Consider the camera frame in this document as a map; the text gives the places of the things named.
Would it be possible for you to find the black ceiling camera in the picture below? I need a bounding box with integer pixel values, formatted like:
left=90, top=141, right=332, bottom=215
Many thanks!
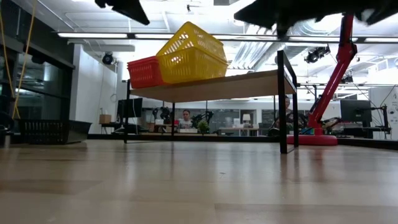
left=101, top=52, right=114, bottom=66

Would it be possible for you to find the long ceiling light bar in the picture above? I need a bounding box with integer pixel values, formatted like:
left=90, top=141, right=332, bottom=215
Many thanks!
left=57, top=30, right=398, bottom=44

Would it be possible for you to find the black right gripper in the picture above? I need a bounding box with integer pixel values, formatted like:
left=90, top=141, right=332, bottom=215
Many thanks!
left=233, top=0, right=359, bottom=39

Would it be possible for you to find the black computer monitor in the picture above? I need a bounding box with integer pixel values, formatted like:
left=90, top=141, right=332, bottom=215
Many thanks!
left=116, top=98, right=144, bottom=119
left=340, top=98, right=373, bottom=124

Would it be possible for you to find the person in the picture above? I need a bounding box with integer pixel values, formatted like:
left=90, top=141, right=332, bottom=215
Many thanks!
left=177, top=108, right=195, bottom=130
left=273, top=95, right=307, bottom=130

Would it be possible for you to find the black plastic basket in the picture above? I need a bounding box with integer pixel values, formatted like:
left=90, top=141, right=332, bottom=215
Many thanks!
left=18, top=119, right=93, bottom=146

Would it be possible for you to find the red desk lamp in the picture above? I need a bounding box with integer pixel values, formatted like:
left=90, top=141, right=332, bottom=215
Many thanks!
left=286, top=14, right=359, bottom=147

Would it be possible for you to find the small green plant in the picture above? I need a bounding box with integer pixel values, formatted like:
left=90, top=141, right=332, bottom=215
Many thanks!
left=197, top=120, right=210, bottom=136

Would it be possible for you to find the black ceiling spotlight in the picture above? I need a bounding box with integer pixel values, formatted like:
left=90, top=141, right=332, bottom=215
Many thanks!
left=303, top=44, right=331, bottom=65

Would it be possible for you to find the yellow plastic basket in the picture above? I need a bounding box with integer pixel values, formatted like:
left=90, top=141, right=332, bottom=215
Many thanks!
left=155, top=21, right=228, bottom=63
left=157, top=46, right=229, bottom=85

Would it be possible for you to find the yellow cable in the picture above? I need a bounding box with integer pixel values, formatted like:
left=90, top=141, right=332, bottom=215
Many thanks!
left=0, top=0, right=35, bottom=121

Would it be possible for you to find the wooden shelf with black legs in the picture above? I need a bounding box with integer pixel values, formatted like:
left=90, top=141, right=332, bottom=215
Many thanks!
left=123, top=49, right=300, bottom=155

